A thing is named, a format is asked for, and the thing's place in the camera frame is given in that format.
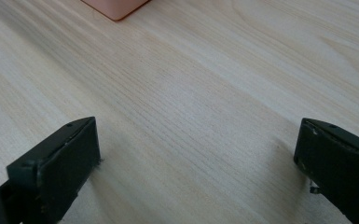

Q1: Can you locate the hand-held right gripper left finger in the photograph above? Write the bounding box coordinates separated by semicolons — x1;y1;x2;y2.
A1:
0;116;102;224

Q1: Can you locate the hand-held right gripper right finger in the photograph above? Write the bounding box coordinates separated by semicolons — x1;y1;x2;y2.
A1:
293;118;359;224

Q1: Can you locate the pink plastic container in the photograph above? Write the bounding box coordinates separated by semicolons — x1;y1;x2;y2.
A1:
81;0;152;22

